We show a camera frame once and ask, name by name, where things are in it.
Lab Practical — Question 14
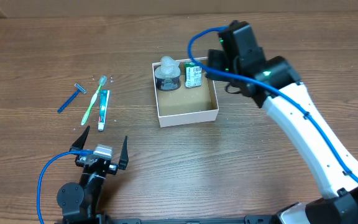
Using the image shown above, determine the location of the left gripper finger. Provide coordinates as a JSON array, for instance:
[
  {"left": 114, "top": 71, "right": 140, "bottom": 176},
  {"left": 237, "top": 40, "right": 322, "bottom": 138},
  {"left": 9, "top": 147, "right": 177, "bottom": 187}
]
[
  {"left": 118, "top": 136, "right": 129, "bottom": 170},
  {"left": 70, "top": 126, "right": 90, "bottom": 151}
]

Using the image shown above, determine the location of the green white soap packet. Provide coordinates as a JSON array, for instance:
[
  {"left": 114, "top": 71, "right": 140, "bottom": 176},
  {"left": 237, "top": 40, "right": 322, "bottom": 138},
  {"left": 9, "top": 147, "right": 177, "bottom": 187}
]
[{"left": 185, "top": 62, "right": 202, "bottom": 88}]

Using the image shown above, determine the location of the green white toothpaste tube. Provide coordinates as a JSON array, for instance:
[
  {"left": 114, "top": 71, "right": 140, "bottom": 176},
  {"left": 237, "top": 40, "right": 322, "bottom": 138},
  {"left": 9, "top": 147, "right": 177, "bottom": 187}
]
[{"left": 98, "top": 90, "right": 110, "bottom": 131}]

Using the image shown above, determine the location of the blue disposable razor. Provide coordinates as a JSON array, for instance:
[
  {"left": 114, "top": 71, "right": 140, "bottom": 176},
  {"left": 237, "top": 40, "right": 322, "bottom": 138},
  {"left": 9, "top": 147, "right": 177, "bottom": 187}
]
[{"left": 57, "top": 83, "right": 86, "bottom": 113}]

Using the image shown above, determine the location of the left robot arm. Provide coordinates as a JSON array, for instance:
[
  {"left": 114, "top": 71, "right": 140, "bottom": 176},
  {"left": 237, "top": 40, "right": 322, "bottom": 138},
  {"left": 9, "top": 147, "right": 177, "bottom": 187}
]
[{"left": 57, "top": 127, "right": 129, "bottom": 224}]

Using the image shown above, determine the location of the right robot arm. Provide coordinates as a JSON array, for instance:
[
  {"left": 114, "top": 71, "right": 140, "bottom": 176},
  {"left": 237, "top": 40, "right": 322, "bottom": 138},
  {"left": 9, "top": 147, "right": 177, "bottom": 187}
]
[{"left": 207, "top": 21, "right": 358, "bottom": 223}]

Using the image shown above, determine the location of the green white toothbrush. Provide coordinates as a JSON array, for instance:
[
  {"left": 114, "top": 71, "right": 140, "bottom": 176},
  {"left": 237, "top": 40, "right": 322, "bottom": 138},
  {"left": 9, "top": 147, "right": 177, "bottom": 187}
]
[{"left": 81, "top": 75, "right": 107, "bottom": 126}]

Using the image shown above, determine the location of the white cardboard box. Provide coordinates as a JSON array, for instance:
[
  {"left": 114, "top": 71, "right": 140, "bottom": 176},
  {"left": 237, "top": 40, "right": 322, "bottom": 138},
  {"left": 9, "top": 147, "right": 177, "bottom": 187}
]
[{"left": 154, "top": 58, "right": 219, "bottom": 128}]

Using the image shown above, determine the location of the left blue cable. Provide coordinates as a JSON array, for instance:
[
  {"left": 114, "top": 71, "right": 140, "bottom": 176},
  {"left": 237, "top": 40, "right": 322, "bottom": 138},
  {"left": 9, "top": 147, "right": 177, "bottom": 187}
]
[{"left": 36, "top": 149, "right": 94, "bottom": 224}]

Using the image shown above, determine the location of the blue cable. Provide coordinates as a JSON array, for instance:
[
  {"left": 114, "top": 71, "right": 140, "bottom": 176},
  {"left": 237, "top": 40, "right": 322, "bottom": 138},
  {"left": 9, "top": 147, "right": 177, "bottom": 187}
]
[
  {"left": 36, "top": 149, "right": 94, "bottom": 224},
  {"left": 187, "top": 26, "right": 358, "bottom": 198}
]

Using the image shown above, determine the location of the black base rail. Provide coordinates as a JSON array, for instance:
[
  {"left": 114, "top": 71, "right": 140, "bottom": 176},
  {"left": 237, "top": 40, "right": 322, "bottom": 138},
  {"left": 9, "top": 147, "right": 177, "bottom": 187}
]
[{"left": 60, "top": 214, "right": 282, "bottom": 224}]

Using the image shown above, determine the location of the right blue cable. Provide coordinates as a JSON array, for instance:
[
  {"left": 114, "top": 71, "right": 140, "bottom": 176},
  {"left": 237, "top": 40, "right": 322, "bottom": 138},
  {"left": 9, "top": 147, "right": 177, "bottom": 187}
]
[{"left": 187, "top": 26, "right": 358, "bottom": 198}]

